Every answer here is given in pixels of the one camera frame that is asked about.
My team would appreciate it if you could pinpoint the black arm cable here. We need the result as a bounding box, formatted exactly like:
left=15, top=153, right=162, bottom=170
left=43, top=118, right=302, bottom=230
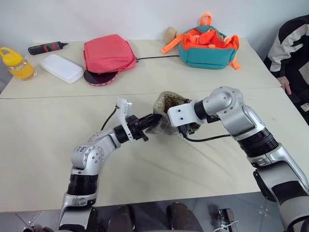
left=100, top=104, right=119, bottom=131
left=180, top=125, right=234, bottom=143

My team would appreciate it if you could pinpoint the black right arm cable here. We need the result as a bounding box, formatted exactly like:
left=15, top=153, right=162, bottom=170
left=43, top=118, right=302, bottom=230
left=180, top=125, right=234, bottom=143

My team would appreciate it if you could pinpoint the dark round disc pink rim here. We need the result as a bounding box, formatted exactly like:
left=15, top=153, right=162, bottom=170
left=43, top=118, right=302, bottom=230
left=83, top=69, right=119, bottom=87

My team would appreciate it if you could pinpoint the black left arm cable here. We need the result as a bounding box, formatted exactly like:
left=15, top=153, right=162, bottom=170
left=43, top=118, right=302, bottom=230
left=100, top=104, right=119, bottom=131

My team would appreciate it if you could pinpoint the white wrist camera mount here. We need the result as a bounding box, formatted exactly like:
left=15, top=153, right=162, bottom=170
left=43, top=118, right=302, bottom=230
left=115, top=97, right=134, bottom=142
left=167, top=101, right=201, bottom=128

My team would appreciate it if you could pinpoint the person in black white jacket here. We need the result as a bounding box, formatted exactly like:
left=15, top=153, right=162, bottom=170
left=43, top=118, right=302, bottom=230
left=264, top=14, right=309, bottom=121

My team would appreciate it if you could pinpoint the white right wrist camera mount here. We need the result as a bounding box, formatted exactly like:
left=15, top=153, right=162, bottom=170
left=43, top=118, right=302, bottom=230
left=167, top=101, right=201, bottom=128

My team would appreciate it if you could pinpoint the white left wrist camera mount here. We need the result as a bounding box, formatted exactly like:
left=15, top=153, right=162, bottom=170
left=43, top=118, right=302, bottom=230
left=115, top=97, right=134, bottom=142

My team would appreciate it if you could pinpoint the teal and orange backpack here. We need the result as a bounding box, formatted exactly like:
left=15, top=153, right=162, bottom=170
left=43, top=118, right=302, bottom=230
left=161, top=12, right=242, bottom=71

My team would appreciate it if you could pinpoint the black red marker tool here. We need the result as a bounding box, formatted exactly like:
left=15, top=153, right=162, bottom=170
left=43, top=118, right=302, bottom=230
left=28, top=41, right=70, bottom=56

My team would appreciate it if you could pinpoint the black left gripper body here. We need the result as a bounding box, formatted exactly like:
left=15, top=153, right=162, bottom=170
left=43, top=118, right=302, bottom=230
left=126, top=116, right=149, bottom=142

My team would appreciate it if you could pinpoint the beige patterned pouch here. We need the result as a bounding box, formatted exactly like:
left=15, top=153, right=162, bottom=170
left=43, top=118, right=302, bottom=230
left=146, top=91, right=201, bottom=136

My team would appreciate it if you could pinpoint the dark rounded shape under table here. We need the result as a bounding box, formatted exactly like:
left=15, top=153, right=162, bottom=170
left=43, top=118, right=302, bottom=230
left=107, top=204, right=136, bottom=232
left=166, top=202, right=202, bottom=232

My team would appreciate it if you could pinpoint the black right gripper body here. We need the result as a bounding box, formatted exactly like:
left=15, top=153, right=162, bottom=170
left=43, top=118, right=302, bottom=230
left=179, top=121, right=201, bottom=139

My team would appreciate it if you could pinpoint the beige plush toy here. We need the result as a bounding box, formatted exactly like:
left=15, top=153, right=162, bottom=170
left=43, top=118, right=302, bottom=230
left=164, top=26, right=182, bottom=44

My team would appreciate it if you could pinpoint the pink fabric bag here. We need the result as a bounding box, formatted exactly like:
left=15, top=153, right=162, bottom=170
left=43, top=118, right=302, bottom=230
left=83, top=34, right=137, bottom=74

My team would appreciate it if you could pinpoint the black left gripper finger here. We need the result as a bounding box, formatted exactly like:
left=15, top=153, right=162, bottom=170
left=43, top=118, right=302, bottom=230
left=142, top=120, right=161, bottom=131
left=139, top=114, right=163, bottom=124

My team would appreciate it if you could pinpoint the bystander bare hand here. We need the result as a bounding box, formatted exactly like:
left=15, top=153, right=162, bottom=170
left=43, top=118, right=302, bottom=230
left=277, top=75, right=293, bottom=95

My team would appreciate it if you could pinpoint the white plastic box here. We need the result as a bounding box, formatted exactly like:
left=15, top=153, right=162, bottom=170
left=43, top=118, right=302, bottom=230
left=39, top=54, right=84, bottom=85

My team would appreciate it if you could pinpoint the thin black table cable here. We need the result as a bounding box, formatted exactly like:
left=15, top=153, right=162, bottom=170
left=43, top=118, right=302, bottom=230
left=134, top=55, right=181, bottom=64

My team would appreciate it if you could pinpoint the yellow-capped bottle of orange liquid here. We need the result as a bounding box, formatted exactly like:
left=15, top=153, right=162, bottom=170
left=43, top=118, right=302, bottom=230
left=0, top=46, right=36, bottom=81

